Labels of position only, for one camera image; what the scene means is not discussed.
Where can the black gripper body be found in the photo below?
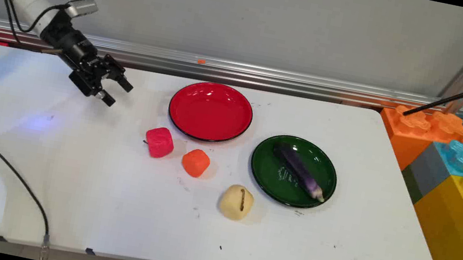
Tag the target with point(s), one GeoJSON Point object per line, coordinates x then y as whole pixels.
{"type": "Point", "coordinates": [74, 47]}

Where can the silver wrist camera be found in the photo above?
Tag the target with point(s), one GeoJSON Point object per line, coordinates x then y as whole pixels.
{"type": "Point", "coordinates": [82, 6]}

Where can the red plate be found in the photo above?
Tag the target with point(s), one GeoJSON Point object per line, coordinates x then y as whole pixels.
{"type": "Point", "coordinates": [211, 111]}

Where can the red toy apple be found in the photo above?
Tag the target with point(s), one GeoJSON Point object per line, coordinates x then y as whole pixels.
{"type": "Point", "coordinates": [159, 142]}

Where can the green plate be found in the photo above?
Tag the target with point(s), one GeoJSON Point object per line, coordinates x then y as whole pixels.
{"type": "Point", "coordinates": [280, 177]}

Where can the small orange scrap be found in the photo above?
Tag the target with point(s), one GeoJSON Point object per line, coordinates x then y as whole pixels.
{"type": "Point", "coordinates": [201, 61]}

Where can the purple toy eggplant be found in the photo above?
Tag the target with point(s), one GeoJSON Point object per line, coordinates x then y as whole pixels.
{"type": "Point", "coordinates": [300, 170]}

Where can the aluminium rail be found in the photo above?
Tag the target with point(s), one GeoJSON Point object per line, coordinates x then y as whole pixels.
{"type": "Point", "coordinates": [269, 78]}

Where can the orange toy fruit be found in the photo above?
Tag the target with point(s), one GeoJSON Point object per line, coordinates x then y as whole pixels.
{"type": "Point", "coordinates": [195, 162]}

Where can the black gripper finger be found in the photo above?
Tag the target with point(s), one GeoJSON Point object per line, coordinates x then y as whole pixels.
{"type": "Point", "coordinates": [100, 92]}
{"type": "Point", "coordinates": [119, 77]}

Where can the beige toy pear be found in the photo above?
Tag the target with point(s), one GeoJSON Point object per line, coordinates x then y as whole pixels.
{"type": "Point", "coordinates": [233, 202]}

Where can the grey building block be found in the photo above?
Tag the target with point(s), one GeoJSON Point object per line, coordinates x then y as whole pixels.
{"type": "Point", "coordinates": [426, 171]}

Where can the orange building block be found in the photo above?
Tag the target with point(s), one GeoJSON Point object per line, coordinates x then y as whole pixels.
{"type": "Point", "coordinates": [417, 129]}

